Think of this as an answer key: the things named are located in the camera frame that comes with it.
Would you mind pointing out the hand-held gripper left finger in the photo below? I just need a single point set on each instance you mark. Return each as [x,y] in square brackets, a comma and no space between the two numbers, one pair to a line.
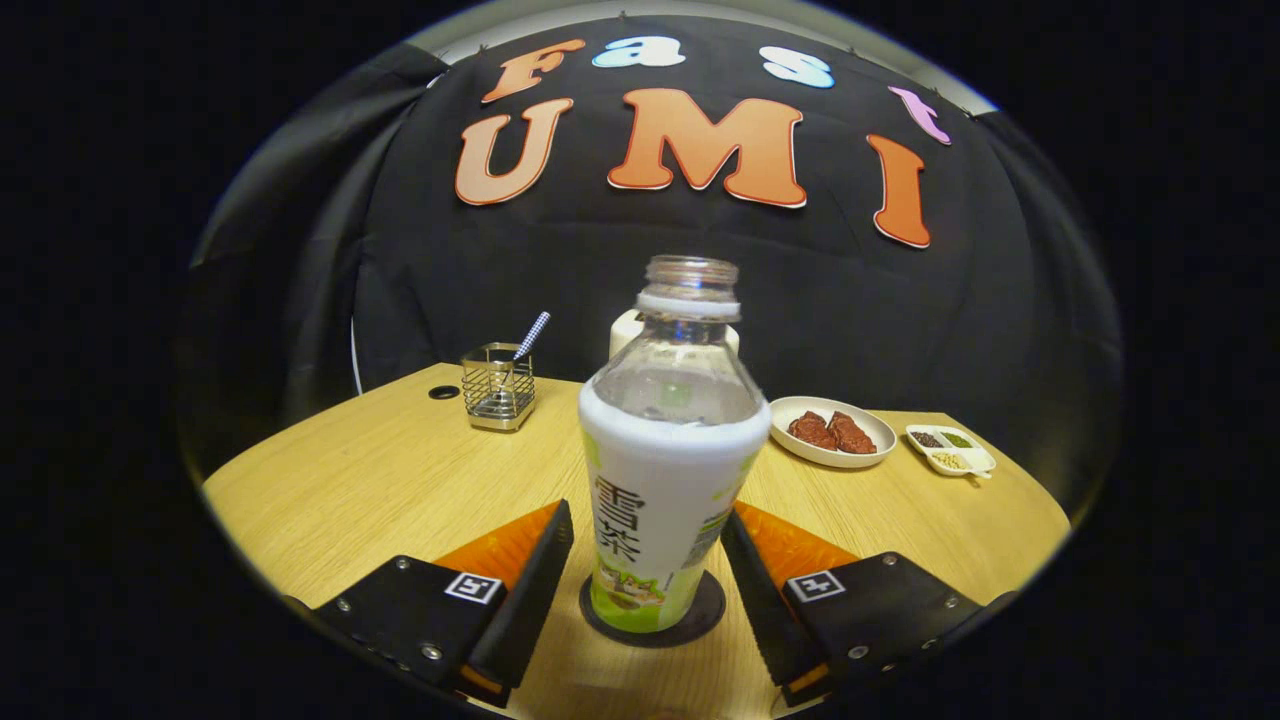
[515,610]

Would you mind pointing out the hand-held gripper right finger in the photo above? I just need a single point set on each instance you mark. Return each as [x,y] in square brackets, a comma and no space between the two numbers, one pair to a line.
[765,610]

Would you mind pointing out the dark brown round coaster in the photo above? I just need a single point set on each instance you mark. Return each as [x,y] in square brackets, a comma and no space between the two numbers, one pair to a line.
[703,620]

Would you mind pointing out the white green juice bottle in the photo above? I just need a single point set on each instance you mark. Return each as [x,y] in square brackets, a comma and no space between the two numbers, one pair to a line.
[660,480]

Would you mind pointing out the white oval plate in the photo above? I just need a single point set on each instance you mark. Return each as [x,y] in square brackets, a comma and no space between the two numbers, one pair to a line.
[835,460]

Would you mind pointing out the red-brown meat piece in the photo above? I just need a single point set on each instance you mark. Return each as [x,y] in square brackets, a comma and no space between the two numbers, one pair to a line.
[812,430]
[853,434]

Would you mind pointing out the wooden table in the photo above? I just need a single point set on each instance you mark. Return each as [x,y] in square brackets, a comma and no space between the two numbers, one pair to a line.
[380,480]

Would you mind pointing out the black table grommet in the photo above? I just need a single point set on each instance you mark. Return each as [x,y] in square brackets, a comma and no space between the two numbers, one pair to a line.
[444,392]

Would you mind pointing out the white divided condiment dish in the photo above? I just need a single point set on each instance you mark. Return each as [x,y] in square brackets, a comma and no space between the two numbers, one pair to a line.
[950,462]

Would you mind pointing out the white toaster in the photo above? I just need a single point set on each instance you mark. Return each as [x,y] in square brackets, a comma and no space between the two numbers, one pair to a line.
[622,336]

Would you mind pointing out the black backdrop cloth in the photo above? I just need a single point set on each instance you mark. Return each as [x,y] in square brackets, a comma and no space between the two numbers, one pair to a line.
[450,280]

